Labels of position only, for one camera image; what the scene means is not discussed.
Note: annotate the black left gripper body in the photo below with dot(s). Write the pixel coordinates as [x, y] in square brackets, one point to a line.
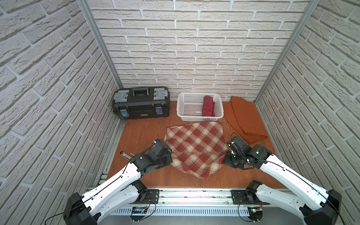
[165, 156]

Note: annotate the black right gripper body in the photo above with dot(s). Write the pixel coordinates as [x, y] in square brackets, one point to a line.
[233, 161]

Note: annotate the red plaid skirt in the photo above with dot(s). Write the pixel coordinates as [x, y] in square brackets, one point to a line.
[198, 148]

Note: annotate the red polka dot skirt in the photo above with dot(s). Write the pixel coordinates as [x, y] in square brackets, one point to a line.
[208, 107]

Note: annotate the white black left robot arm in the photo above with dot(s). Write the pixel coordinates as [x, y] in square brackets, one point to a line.
[125, 187]

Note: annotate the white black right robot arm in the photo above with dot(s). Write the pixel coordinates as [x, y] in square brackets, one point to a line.
[310, 202]

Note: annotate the silver wrench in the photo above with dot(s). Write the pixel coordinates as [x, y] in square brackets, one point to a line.
[126, 156]

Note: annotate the orange brown skirt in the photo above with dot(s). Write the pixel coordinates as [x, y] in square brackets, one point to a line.
[244, 119]

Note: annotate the black plastic toolbox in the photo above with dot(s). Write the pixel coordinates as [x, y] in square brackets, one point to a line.
[141, 103]

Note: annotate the white plastic basket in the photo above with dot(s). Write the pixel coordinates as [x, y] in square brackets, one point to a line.
[190, 104]

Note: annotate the right controller board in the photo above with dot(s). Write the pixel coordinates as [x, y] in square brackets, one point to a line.
[255, 214]

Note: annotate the controller board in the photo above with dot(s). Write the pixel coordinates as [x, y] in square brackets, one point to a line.
[139, 213]
[255, 214]

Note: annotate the left controller board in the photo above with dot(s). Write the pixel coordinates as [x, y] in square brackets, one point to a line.
[139, 213]

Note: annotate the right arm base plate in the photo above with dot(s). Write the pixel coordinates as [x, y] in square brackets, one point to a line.
[242, 197]

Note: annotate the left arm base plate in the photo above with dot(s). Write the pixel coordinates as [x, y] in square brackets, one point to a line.
[152, 195]

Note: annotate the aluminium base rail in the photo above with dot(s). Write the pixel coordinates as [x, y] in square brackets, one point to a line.
[214, 197]

